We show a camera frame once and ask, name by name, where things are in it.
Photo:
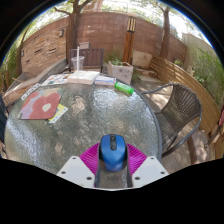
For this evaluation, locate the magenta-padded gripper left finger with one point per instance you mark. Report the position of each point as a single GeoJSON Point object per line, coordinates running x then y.
{"type": "Point", "coordinates": [89, 159]}

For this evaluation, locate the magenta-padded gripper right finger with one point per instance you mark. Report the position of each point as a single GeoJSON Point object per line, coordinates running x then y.
{"type": "Point", "coordinates": [136, 160]}

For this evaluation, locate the blue and black computer mouse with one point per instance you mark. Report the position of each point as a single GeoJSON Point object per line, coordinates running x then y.
{"type": "Point", "coordinates": [113, 153]}

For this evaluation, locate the red flower print mouse pad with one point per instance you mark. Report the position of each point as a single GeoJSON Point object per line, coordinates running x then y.
{"type": "Point", "coordinates": [41, 104]}

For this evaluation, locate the yellow printed card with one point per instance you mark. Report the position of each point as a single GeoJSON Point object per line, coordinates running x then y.
{"type": "Point", "coordinates": [59, 113]}

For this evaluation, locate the grey wicker chair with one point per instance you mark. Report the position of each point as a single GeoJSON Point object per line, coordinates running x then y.
{"type": "Point", "coordinates": [180, 108]}

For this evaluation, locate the green plastic bottle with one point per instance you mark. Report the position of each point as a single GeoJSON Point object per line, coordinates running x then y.
{"type": "Point", "coordinates": [124, 88]}

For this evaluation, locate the small closed book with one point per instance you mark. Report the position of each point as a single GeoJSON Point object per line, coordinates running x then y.
{"type": "Point", "coordinates": [105, 80]}

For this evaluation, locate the open white book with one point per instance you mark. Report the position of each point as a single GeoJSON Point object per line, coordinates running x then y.
{"type": "Point", "coordinates": [83, 77]}

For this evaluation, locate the grey stone planter box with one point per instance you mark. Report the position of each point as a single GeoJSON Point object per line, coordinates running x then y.
{"type": "Point", "coordinates": [120, 72]}

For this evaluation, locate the white license plate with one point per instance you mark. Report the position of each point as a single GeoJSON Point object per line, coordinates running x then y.
{"type": "Point", "coordinates": [30, 91]}

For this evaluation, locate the wooden slat fence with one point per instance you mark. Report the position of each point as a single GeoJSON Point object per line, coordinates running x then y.
{"type": "Point", "coordinates": [190, 86]}

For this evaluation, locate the raised stone planting bed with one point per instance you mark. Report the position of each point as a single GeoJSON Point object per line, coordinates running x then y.
{"type": "Point", "coordinates": [50, 71]}

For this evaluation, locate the beige stone block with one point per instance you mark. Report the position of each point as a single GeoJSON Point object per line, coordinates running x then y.
{"type": "Point", "coordinates": [142, 59]}

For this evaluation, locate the grey electrical box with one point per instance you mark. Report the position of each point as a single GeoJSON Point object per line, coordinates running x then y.
{"type": "Point", "coordinates": [84, 45]}

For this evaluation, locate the thick forked tree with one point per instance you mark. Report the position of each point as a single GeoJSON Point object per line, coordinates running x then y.
{"type": "Point", "coordinates": [72, 33]}

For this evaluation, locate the slender tree trunk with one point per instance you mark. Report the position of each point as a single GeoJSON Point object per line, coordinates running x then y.
{"type": "Point", "coordinates": [164, 33]}

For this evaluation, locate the wooden garden lamp post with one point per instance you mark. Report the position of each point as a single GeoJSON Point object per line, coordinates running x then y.
{"type": "Point", "coordinates": [128, 45]}

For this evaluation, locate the wall lamp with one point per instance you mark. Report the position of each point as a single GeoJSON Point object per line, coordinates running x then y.
{"type": "Point", "coordinates": [61, 32]}
{"type": "Point", "coordinates": [23, 53]}

